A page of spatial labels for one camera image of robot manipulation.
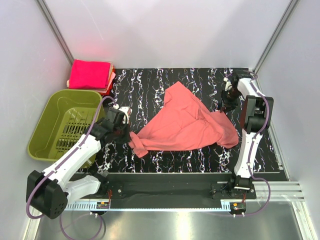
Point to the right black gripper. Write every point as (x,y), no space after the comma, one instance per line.
(229,105)

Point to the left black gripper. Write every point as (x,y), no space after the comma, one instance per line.
(127,137)

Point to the salmon pink t shirt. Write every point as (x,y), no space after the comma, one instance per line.
(183,124)

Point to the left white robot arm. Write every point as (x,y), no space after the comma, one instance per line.
(49,192)

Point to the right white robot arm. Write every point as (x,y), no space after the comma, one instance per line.
(255,119)

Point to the stack of folded shirts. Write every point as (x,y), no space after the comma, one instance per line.
(111,77)

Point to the black marble pattern mat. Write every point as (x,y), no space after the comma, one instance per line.
(143,89)

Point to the olive green plastic basket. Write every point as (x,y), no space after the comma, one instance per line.
(64,119)

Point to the folded magenta t shirt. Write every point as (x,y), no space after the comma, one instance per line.
(88,75)

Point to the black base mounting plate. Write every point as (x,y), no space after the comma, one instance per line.
(161,191)

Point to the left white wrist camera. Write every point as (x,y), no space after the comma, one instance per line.
(126,110)

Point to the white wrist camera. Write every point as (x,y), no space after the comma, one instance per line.
(126,110)
(228,84)

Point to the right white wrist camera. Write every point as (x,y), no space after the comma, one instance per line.
(228,84)

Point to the aluminium frame rail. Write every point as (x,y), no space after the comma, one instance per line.
(43,7)

